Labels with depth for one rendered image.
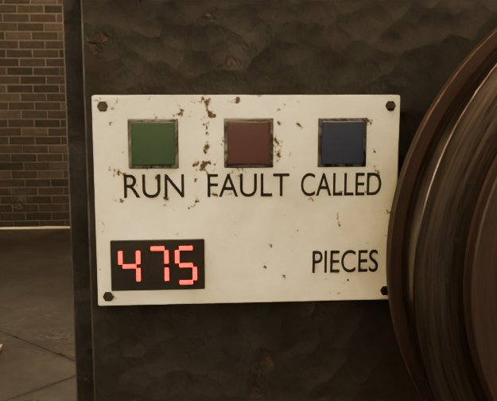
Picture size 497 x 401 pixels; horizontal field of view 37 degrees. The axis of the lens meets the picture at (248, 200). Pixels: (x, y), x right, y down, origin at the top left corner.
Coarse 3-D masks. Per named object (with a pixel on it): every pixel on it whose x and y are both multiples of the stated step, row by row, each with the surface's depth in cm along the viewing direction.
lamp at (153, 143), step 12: (132, 132) 61; (144, 132) 61; (156, 132) 61; (168, 132) 61; (132, 144) 61; (144, 144) 61; (156, 144) 61; (168, 144) 61; (132, 156) 61; (144, 156) 61; (156, 156) 61; (168, 156) 61
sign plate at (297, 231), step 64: (128, 128) 61; (192, 128) 62; (320, 128) 62; (384, 128) 63; (128, 192) 62; (192, 192) 62; (256, 192) 63; (320, 192) 63; (384, 192) 64; (128, 256) 62; (192, 256) 63; (256, 256) 64; (320, 256) 64; (384, 256) 65
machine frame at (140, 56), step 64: (64, 0) 69; (128, 0) 61; (192, 0) 62; (256, 0) 62; (320, 0) 63; (384, 0) 63; (448, 0) 64; (64, 64) 70; (128, 64) 62; (192, 64) 63; (256, 64) 63; (320, 64) 64; (384, 64) 64; (448, 64) 64; (128, 320) 66; (192, 320) 66; (256, 320) 67; (320, 320) 67; (384, 320) 68; (128, 384) 67; (192, 384) 67; (256, 384) 68; (320, 384) 68; (384, 384) 68
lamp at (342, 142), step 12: (324, 132) 62; (336, 132) 62; (348, 132) 62; (360, 132) 62; (324, 144) 62; (336, 144) 62; (348, 144) 62; (360, 144) 62; (324, 156) 62; (336, 156) 62; (348, 156) 62; (360, 156) 62
